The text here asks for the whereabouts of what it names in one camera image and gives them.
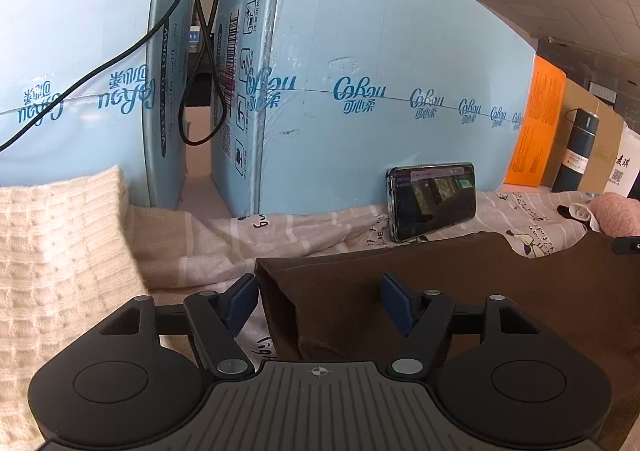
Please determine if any brown cardboard box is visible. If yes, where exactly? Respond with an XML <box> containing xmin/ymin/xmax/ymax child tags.
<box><xmin>542</xmin><ymin>79</ymin><xmax>625</xmax><ymax>194</ymax></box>

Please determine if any white paper sign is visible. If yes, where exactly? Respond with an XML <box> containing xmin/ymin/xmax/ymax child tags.
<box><xmin>604</xmin><ymin>125</ymin><xmax>640</xmax><ymax>196</ymax></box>

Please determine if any brown leather jacket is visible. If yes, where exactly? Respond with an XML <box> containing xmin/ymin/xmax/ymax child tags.
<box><xmin>255</xmin><ymin>232</ymin><xmax>639</xmax><ymax>450</ymax></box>

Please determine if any pink striped cartoon bedsheet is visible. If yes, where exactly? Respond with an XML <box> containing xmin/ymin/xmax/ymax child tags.
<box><xmin>124</xmin><ymin>192</ymin><xmax>590</xmax><ymax>363</ymax></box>

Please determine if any pink knitted garment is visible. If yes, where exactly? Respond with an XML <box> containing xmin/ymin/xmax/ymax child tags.
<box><xmin>590</xmin><ymin>192</ymin><xmax>640</xmax><ymax>237</ymax></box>

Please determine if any black smartphone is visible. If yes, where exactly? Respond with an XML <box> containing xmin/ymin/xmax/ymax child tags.
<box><xmin>386</xmin><ymin>163</ymin><xmax>477</xmax><ymax>243</ymax></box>

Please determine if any black cable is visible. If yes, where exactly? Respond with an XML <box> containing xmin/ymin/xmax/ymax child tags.
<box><xmin>0</xmin><ymin>0</ymin><xmax>241</xmax><ymax>154</ymax></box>

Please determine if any cream knitted sweater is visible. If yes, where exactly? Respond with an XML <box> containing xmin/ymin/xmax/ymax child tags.
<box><xmin>1</xmin><ymin>167</ymin><xmax>146</xmax><ymax>450</ymax></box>

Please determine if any large light blue carton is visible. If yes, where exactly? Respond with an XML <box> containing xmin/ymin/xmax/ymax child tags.
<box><xmin>212</xmin><ymin>0</ymin><xmax>535</xmax><ymax>217</ymax></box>

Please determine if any orange cardboard box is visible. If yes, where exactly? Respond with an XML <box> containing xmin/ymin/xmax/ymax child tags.
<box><xmin>504</xmin><ymin>55</ymin><xmax>566</xmax><ymax>186</ymax></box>

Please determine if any dark blue thermos bottle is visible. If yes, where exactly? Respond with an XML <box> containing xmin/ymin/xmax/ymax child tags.
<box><xmin>551</xmin><ymin>108</ymin><xmax>599</xmax><ymax>193</ymax></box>

